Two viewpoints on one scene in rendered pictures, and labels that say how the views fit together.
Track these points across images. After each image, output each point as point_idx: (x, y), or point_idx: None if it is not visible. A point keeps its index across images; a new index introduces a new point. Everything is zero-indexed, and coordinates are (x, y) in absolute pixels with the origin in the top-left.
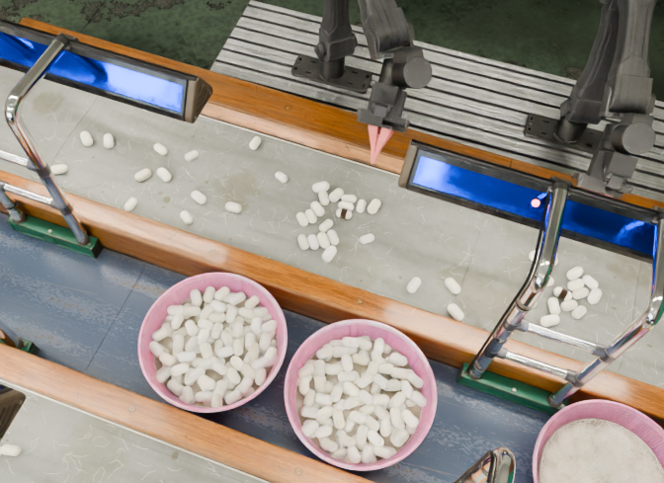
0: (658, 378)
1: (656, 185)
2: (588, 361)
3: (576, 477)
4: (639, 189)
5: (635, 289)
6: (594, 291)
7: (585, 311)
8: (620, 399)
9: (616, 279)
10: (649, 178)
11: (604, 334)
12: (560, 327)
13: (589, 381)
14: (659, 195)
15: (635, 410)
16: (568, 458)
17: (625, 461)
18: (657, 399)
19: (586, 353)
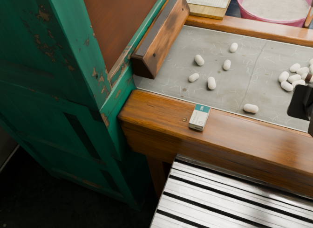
0: (241, 41)
1: (191, 209)
2: (285, 46)
3: (290, 6)
4: (210, 203)
5: (248, 86)
6: (286, 76)
7: (291, 66)
8: (271, 23)
9: (263, 92)
10: (197, 217)
11: (274, 60)
12: (305, 62)
13: (290, 29)
14: (191, 196)
15: (264, 18)
16: (295, 12)
17: (264, 11)
18: (249, 24)
19: (287, 50)
